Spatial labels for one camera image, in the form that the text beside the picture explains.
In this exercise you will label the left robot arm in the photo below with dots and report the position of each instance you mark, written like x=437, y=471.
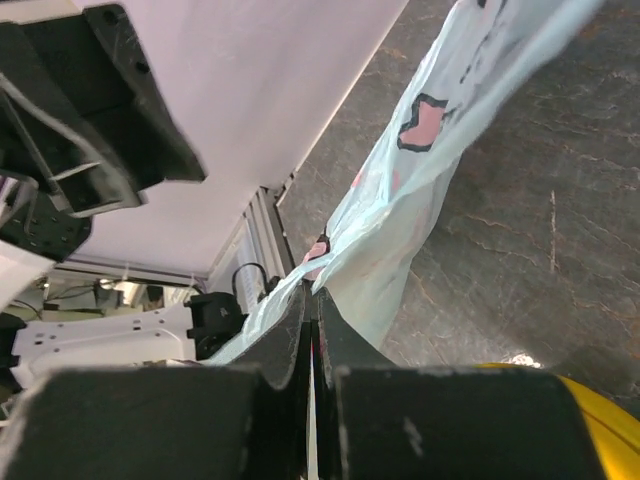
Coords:
x=184, y=333

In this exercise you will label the light blue plastic bag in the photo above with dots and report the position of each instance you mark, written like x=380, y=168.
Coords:
x=483, y=53

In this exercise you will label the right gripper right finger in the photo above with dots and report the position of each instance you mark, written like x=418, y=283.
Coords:
x=376, y=420

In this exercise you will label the yellow banana bunch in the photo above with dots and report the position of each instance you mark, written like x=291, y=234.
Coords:
x=613, y=431

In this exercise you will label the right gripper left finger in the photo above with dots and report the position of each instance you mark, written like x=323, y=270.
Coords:
x=243, y=420

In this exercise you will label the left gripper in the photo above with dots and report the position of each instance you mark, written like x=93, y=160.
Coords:
x=84, y=128

